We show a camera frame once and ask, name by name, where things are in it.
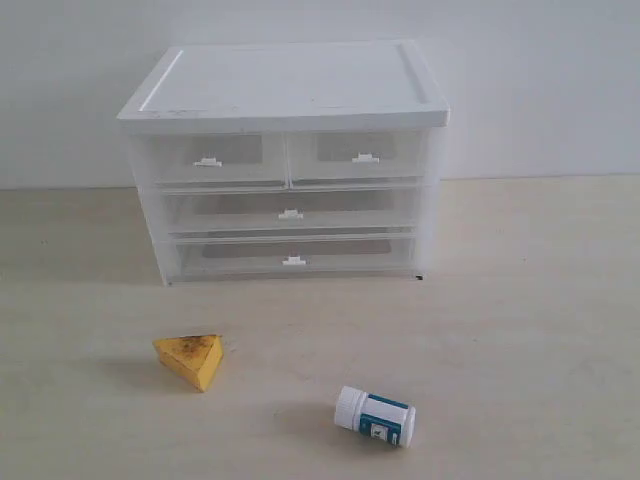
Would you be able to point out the wide clear drawer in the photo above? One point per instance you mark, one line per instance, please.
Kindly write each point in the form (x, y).
(206, 212)
(290, 255)

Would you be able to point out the bottom wide clear drawer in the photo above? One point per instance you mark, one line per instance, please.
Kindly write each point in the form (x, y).
(290, 255)

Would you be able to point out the yellow cheese wedge toy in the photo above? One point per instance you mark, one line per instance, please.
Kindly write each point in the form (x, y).
(193, 358)

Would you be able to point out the white plastic drawer cabinet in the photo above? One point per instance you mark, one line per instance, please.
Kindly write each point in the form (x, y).
(280, 90)

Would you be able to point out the middle wide clear drawer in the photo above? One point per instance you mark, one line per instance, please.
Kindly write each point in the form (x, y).
(206, 212)

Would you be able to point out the white pill bottle teal label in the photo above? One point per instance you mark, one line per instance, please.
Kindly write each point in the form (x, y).
(375, 417)

